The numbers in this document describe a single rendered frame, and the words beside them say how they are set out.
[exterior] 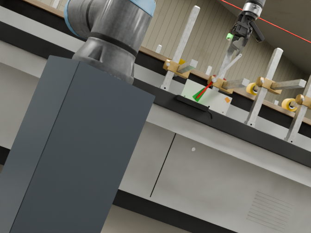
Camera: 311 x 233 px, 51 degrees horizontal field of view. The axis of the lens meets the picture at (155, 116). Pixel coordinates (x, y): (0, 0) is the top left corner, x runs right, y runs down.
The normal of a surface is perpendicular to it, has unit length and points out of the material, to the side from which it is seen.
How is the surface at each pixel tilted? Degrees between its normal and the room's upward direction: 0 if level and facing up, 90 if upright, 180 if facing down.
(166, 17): 90
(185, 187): 90
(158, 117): 90
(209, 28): 90
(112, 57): 70
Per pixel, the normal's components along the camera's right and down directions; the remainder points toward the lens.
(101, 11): -0.70, -0.27
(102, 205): 0.55, 0.21
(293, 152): 0.14, 0.04
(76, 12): -0.73, -0.02
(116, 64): 0.56, -0.16
